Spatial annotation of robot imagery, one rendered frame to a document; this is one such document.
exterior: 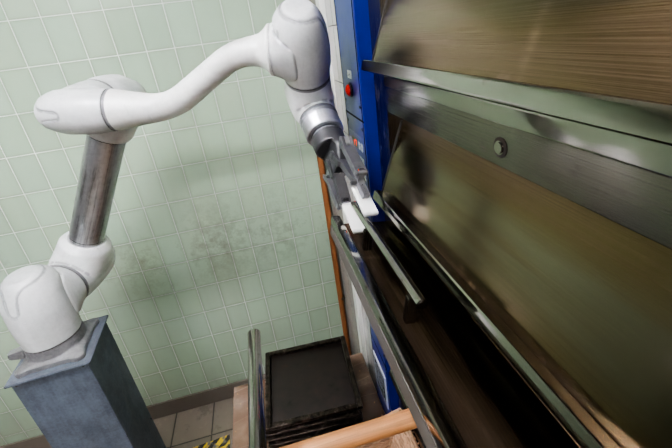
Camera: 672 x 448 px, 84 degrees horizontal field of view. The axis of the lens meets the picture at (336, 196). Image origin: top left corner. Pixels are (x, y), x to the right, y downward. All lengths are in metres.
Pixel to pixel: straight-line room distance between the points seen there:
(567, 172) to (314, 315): 1.85
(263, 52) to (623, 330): 0.69
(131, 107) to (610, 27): 0.90
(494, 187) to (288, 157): 1.27
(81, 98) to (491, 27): 0.88
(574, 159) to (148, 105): 0.86
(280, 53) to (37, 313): 0.98
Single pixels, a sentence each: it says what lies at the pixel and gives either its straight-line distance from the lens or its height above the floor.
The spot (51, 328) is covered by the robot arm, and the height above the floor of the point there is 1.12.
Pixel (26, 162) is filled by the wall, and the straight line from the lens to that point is 1.86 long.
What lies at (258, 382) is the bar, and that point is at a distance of 0.85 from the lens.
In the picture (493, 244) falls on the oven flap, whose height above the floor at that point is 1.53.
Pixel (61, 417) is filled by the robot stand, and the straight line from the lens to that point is 1.56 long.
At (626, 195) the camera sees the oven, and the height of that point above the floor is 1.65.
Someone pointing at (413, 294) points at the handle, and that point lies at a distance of 0.52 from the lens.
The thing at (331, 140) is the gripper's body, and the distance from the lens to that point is 0.80.
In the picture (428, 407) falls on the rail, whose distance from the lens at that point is 0.44.
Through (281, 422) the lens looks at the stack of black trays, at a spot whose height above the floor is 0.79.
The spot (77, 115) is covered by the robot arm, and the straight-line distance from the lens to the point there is 1.05.
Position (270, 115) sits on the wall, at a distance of 1.63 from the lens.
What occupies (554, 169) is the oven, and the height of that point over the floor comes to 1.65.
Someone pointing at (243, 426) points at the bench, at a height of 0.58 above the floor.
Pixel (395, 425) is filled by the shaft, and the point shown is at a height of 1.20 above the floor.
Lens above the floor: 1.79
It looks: 24 degrees down
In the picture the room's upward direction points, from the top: 8 degrees counter-clockwise
